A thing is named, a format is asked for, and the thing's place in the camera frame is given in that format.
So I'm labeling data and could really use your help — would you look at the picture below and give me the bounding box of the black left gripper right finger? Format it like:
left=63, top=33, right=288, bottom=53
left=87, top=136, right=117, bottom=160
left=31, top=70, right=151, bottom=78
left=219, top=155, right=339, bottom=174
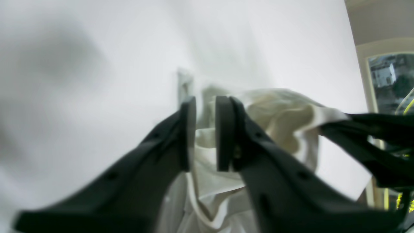
left=215, top=96, right=408, bottom=233

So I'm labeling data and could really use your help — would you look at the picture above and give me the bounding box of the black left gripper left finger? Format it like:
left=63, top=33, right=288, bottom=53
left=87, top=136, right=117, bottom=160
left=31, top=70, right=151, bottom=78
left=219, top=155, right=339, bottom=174
left=14, top=97, right=196, bottom=233

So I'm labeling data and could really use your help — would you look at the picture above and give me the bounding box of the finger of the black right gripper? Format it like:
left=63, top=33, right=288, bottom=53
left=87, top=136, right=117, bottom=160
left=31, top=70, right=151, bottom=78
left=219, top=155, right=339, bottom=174
left=321, top=128, right=414, bottom=188
left=320, top=113, right=414, bottom=146

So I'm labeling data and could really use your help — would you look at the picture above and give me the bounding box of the white T-shirt with yellow logo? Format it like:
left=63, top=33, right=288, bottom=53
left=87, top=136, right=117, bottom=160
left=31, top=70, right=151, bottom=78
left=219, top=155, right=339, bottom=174
left=153, top=87, right=351, bottom=233

